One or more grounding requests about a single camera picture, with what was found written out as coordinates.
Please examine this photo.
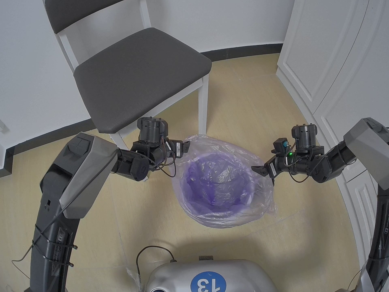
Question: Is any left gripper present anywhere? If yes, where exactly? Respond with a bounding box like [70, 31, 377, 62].
[152, 140, 191, 164]

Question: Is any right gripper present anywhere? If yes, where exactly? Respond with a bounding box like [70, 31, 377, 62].
[251, 157, 294, 186]

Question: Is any purple plastic bag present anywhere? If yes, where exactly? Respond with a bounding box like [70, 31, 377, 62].
[172, 134, 278, 227]

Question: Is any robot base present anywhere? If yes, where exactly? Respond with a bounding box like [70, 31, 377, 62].
[146, 255, 278, 292]

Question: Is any grey padded white chair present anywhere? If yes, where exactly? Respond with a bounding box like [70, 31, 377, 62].
[38, 0, 212, 152]

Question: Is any white wardrobe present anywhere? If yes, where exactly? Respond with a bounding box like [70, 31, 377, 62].
[275, 0, 389, 280]

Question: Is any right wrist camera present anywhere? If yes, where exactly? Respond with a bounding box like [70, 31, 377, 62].
[272, 137, 290, 157]

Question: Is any black cable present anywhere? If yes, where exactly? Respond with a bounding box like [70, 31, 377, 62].
[136, 246, 177, 282]

